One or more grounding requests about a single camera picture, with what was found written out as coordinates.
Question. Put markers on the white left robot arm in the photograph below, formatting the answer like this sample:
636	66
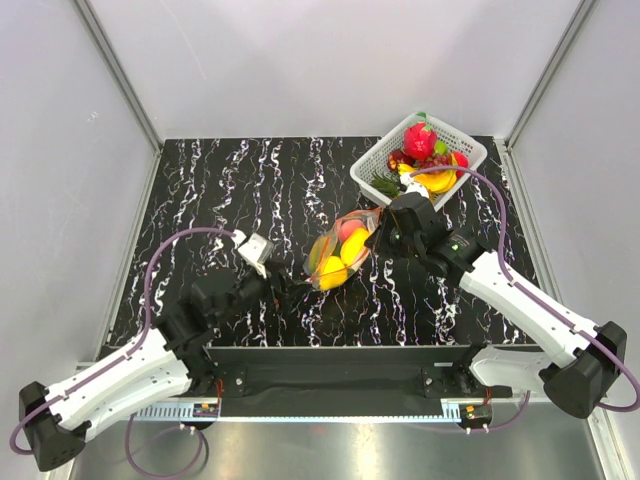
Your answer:
169	360

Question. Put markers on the red dragon fruit toy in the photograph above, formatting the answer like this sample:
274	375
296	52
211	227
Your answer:
419	141

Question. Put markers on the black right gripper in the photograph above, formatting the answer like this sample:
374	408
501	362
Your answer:
378	243

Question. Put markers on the yellow banana toy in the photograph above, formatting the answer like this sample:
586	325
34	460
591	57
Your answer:
436	183

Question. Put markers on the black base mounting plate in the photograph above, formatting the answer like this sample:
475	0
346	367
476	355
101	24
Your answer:
338	383

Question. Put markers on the pink peach toy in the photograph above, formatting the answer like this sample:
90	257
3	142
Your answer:
347	228

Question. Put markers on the white plastic basket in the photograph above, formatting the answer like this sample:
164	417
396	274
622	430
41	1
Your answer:
374	162

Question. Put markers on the orange pineapple toy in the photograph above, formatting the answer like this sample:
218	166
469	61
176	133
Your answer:
387	185

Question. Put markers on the dark red apple toy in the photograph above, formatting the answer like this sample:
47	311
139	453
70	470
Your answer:
398	157

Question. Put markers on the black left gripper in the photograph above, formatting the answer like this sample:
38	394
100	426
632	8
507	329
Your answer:
273	294

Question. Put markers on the clear zip top bag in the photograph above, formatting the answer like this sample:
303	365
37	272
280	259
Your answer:
338	254

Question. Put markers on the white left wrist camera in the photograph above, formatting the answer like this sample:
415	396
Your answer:
255	250

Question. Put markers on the purple grape bunch toy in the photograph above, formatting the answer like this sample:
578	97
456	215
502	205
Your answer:
435	160

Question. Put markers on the yellow orange papaya toy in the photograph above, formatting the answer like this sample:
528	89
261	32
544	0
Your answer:
316	255

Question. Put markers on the red strawberry toy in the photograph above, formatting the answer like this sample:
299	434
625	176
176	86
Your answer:
459	159

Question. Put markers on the white slotted cable duct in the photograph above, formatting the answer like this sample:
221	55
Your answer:
180	412

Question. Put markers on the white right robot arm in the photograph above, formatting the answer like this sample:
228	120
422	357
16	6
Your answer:
578	360

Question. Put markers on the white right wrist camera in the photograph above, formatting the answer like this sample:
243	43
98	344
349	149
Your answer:
410	185

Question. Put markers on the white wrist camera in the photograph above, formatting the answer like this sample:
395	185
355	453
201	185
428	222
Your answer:
410	185
255	250

